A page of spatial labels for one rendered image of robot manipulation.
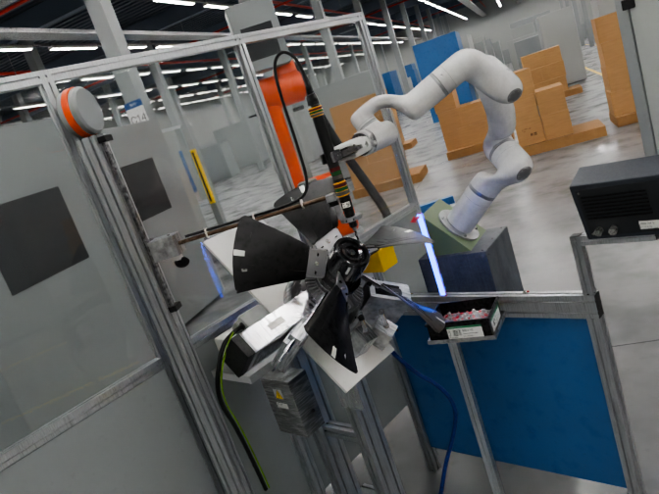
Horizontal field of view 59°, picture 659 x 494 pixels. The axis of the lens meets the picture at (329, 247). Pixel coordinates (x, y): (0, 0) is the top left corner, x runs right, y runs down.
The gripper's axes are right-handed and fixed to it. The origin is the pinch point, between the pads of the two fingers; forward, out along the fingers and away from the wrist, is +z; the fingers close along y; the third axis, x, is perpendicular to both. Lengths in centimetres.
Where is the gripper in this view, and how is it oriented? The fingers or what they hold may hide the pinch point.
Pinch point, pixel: (330, 157)
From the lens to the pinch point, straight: 182.1
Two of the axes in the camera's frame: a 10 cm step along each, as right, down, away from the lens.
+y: -7.1, 0.7, 7.0
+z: -6.4, 3.8, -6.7
